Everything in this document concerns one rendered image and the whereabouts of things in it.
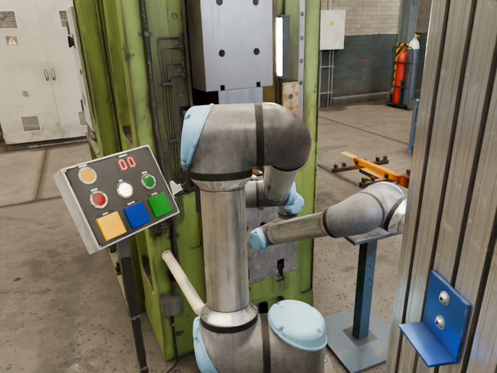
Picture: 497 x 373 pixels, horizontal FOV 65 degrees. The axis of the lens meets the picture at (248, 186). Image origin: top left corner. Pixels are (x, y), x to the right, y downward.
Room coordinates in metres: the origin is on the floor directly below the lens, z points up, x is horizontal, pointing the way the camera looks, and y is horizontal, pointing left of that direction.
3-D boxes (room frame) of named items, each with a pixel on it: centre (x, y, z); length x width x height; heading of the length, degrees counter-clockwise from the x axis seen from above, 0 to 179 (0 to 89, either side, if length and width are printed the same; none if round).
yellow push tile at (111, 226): (1.14, 0.45, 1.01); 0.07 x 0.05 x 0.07; 141
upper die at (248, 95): (1.81, 0.11, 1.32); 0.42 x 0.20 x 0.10; 26
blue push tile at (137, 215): (1.22, 0.39, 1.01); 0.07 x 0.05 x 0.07; 141
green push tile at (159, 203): (1.30, 0.32, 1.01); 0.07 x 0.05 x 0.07; 141
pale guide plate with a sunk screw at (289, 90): (1.88, -0.21, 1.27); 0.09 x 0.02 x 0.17; 116
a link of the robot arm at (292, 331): (0.64, -0.08, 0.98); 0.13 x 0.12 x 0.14; 92
